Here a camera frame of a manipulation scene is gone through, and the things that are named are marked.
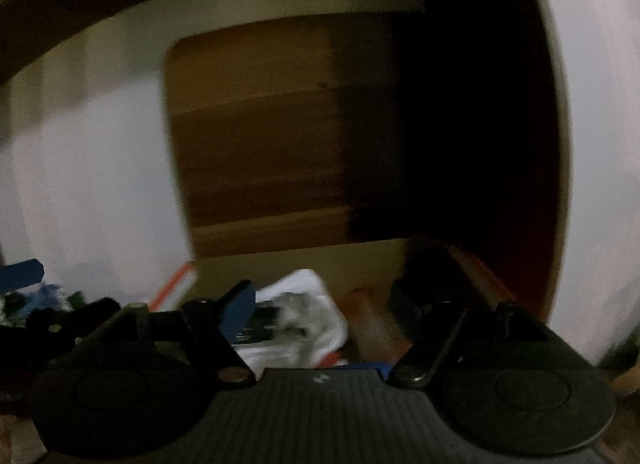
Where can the blue glove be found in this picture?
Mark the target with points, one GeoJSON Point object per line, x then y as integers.
{"type": "Point", "coordinates": [50, 291]}

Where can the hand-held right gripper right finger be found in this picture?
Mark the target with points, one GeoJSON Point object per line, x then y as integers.
{"type": "Point", "coordinates": [407, 301]}

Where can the brown wooden wall panel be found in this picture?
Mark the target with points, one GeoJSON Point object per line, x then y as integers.
{"type": "Point", "coordinates": [250, 143]}

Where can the white cloth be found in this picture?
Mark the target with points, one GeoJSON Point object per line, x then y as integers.
{"type": "Point", "coordinates": [300, 304]}

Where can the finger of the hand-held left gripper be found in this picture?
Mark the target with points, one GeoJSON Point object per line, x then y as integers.
{"type": "Point", "coordinates": [60, 321]}
{"type": "Point", "coordinates": [22, 274]}

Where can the orange cardboard box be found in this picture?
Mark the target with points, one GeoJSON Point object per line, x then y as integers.
{"type": "Point", "coordinates": [350, 256]}

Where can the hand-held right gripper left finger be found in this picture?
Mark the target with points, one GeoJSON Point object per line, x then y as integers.
{"type": "Point", "coordinates": [239, 311]}

